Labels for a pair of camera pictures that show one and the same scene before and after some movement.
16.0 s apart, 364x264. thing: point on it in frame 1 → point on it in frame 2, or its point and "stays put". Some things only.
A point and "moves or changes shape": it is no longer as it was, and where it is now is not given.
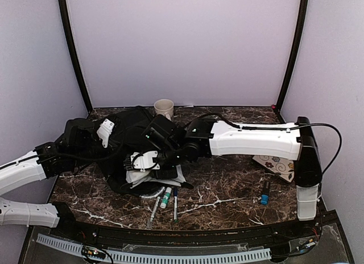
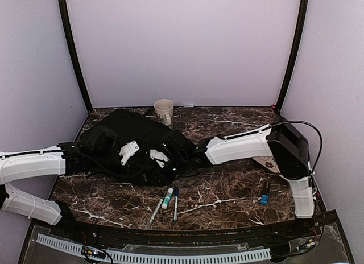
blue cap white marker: x=176 y=199 stays put
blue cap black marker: x=265 y=192 stays put
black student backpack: x=128 y=139 moves or changes shape
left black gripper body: x=75 y=157 → x=102 y=162
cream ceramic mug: x=165 y=107 stays put
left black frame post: x=63 y=9 stays put
